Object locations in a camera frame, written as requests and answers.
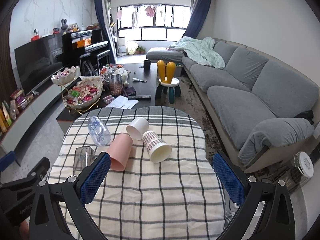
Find clear plastic Happy Cat cup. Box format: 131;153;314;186
88;116;111;146

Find white plastic cup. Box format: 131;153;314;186
126;116;150;141

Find clear grey glass cup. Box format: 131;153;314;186
73;146;95;176

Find pink plastic cup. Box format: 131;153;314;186
107;133;133;171

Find patterned paper cup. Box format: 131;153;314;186
143;131;172;163

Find white tv cabinet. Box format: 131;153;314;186
1;79;72;155

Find snack packets on cabinet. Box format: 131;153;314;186
1;89;34;133

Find plaid checkered tablecloth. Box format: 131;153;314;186
48;106;235;239

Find grey sectional sofa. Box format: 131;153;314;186
146;39;319;173

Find large shell snack bowl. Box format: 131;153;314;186
63;76;104;110

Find white paper sheets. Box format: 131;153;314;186
106;96;138;109

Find small upper shell bowl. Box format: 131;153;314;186
51;66;80;86

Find black television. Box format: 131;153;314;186
15;34;66;94

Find dark purple pouch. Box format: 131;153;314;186
123;87;137;97

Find clear jar of nuts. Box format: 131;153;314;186
109;74;123;97

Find black remote control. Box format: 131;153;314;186
128;95;151;100

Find black piano bench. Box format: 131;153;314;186
80;50;110;76

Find black coffee table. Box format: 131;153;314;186
56;63;157;134

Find black upright piano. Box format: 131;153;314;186
62;29;108;67

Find black mug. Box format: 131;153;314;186
143;60;151;71

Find white air purifier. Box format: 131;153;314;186
118;36;127;56

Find grey bunny figurine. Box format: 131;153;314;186
61;18;68;31

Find potted green plant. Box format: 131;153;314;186
135;46;146;55

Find light green blanket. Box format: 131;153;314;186
168;36;226;69

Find left navy curtain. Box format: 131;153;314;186
94;0;117;63

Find navy curtain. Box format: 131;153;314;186
183;0;212;38
94;0;117;63

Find right navy curtain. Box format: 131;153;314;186
183;0;212;38

